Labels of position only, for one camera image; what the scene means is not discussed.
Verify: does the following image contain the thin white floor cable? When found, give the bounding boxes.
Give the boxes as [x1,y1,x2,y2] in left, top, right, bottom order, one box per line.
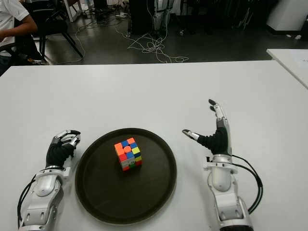
[72,19,97,61]

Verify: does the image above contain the arm black cables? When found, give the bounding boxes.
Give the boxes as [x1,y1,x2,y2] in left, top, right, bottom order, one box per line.
[231,154,263,215]
[16,174,39,224]

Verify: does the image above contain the tangled white floor cable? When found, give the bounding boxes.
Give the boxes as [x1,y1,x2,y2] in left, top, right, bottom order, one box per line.
[115,0,190,64]

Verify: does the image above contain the white cabinet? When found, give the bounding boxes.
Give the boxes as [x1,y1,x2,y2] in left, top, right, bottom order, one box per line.
[266,0,308,31]

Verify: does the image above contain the person in white shirt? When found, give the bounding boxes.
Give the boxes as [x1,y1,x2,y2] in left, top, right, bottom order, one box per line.
[0,0,39,73]

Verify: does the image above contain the black wooden chair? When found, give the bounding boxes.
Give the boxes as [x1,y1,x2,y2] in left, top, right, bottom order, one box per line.
[28,0,84,63]

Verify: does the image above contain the white desk frame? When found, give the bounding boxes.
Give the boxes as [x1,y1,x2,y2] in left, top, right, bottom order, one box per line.
[63,0,84,23]

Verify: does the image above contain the silver metal stand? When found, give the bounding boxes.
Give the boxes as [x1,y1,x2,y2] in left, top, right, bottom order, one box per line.
[238,7,253,31]

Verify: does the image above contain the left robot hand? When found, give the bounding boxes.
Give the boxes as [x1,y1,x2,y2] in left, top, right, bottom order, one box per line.
[45,129,82,168]

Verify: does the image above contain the black wheeled rack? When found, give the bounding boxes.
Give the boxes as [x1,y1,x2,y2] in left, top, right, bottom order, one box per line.
[173,0,265,36]

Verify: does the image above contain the black chair with armrest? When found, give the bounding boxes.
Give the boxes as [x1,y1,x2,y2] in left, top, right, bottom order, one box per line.
[0,36,49,65]

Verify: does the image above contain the black cabinet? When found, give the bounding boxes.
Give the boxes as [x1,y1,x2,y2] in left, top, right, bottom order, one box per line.
[128,0,156,36]

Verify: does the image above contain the adjacent white table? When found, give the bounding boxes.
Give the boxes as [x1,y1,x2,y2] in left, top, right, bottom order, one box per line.
[266,49,308,90]

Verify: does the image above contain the round dark brown plate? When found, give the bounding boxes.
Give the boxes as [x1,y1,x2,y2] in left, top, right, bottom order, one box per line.
[75,127,178,226]

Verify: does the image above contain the left arm black cables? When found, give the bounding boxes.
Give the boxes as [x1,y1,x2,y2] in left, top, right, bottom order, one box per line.
[16,174,39,224]

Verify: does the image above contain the right arm black cables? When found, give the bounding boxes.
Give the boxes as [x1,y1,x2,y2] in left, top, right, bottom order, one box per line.
[231,154,263,215]

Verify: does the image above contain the multicoloured Rubik's cube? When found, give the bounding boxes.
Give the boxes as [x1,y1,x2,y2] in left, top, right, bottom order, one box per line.
[114,137,143,172]

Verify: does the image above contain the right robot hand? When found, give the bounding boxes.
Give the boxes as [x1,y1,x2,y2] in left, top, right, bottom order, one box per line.
[182,98,233,166]

